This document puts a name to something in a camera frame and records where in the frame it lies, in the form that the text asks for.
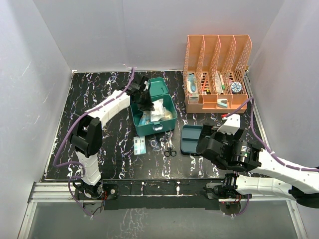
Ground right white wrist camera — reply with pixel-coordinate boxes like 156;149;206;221
217;114;241;135

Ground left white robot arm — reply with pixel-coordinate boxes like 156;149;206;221
69;73;154;199

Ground green medicine kit box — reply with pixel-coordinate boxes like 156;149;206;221
131;77;177;136

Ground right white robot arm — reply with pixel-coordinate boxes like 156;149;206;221
196;123;319;209

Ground blue divided tray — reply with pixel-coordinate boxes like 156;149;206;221
180;124;202;156

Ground white tube in organizer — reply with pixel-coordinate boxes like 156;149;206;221
215;71;225;95

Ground black handled scissors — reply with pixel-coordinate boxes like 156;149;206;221
164;136;177;157

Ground blue brush blister pack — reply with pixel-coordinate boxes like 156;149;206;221
186;72;198;94

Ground small white red box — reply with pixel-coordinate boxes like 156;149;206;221
187;93;199;104

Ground clear bag with rubber bands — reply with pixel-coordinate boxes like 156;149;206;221
149;136;161;151

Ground orange file organizer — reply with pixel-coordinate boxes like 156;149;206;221
183;35;252;114

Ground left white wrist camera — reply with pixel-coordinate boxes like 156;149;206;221
140;76;151;91

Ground teal white small box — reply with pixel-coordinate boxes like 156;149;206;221
217;99;228;109

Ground white blue bandage box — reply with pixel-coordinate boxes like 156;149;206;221
133;136;146;155

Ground white gauze packet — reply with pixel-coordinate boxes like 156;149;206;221
151;99;164;122

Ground round blue white tin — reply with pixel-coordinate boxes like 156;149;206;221
230;81;243;94

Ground blue cotton swab bag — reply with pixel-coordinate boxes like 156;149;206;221
139;111;151;126

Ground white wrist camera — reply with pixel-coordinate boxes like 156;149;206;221
140;76;151;91
217;114;241;135

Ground red pencil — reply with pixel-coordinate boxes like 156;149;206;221
201;75;209;92

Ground beige bandage pack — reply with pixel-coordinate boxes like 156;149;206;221
162;110;173;120

